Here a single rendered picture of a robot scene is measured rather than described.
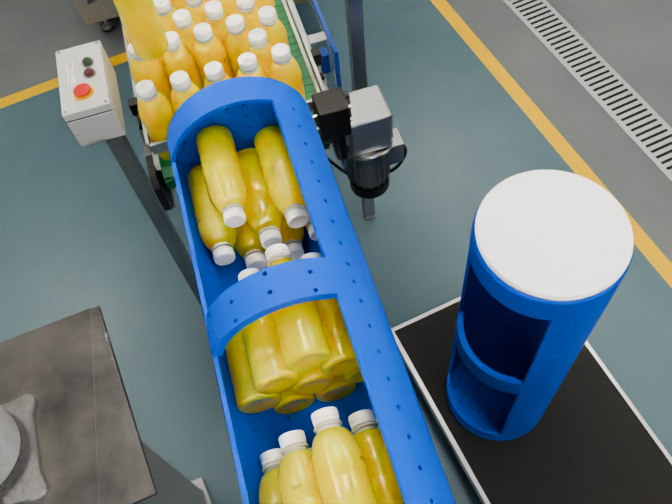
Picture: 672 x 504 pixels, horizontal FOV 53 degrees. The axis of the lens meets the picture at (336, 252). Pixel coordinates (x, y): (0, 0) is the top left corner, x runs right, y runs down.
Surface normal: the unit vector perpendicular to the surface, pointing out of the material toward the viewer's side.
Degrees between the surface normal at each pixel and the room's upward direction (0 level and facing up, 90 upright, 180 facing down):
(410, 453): 43
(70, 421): 4
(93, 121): 90
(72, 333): 4
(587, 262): 0
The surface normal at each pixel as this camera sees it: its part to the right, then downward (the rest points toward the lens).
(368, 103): -0.08, -0.51
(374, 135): 0.28, 0.81
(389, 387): 0.61, -0.57
